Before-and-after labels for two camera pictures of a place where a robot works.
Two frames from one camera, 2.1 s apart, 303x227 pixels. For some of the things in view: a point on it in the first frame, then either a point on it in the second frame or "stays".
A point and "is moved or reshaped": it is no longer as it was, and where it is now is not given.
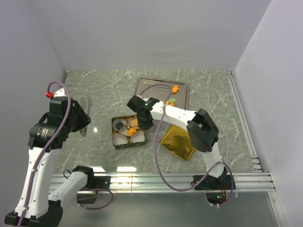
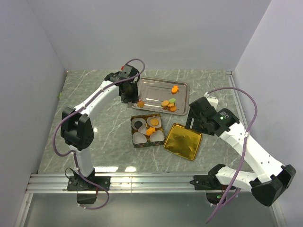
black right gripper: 143,126 → 191,116
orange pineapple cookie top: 174,89 stays
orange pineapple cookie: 130,132 → 149,131
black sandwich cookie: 119,125 → 138,124
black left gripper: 84,119 → 134,97
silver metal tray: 162,90 stays
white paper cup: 118,123 → 134,120
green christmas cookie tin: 126,132 is moved or reshaped
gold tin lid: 177,141 stays
